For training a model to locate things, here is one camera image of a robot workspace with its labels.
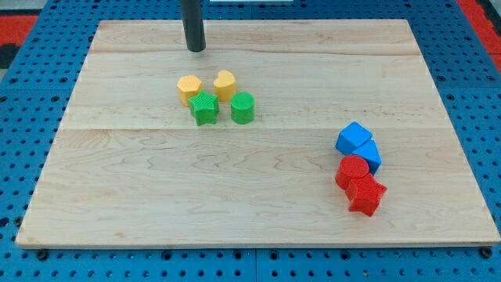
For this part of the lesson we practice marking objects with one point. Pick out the black cylindrical robot arm rod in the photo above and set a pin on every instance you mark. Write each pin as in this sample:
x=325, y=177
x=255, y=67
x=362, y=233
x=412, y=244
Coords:
x=192, y=20

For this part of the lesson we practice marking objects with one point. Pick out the green circle block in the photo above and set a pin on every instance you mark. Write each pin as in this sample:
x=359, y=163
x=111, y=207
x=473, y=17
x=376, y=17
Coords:
x=242, y=108

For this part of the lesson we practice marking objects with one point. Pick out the red circle block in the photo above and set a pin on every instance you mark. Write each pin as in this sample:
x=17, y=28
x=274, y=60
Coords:
x=350, y=167

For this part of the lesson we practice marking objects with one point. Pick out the green star block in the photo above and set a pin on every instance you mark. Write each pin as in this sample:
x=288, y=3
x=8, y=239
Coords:
x=204, y=108

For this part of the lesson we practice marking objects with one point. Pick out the yellow heart block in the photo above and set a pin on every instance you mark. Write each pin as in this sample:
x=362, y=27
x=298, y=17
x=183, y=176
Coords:
x=225, y=85

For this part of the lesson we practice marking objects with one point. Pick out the yellow hexagon block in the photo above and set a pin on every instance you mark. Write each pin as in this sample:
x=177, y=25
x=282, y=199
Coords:
x=187, y=87

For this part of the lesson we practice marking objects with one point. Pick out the blue cube block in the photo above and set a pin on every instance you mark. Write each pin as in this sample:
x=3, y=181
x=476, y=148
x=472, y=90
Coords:
x=352, y=137

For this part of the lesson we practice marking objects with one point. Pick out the blue triangle block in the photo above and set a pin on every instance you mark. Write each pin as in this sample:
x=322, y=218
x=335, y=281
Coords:
x=370, y=153

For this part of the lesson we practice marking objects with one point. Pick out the light wooden board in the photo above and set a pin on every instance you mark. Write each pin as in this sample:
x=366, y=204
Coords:
x=130, y=169

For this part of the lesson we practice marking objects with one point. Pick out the red star block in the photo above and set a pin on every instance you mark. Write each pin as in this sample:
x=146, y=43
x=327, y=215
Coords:
x=365, y=194

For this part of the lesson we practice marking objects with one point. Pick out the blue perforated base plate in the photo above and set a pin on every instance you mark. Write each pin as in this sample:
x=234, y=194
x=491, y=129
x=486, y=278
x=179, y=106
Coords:
x=37, y=87

